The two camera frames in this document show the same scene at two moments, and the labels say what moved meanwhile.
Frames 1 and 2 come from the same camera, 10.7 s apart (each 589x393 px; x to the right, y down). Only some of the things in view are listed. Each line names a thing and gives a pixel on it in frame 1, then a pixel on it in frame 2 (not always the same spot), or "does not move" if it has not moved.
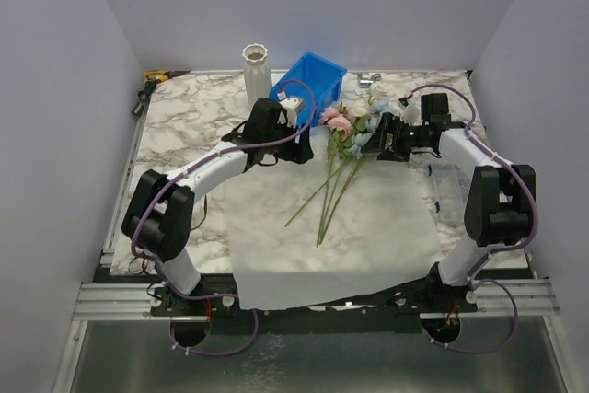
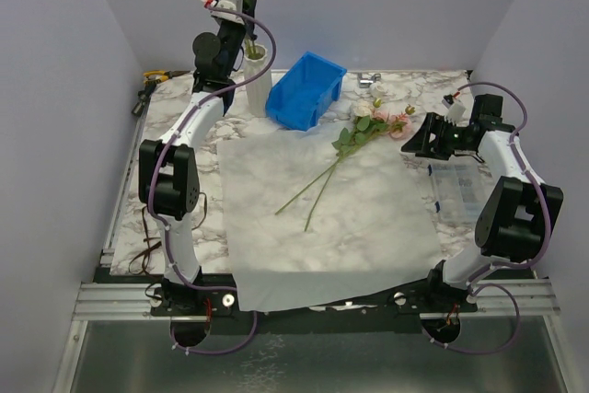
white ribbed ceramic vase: x=259 y=81 does not move
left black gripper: x=298 y=152 → x=245 y=29
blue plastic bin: x=317 y=81 does not move
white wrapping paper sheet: x=338 y=227 does not move
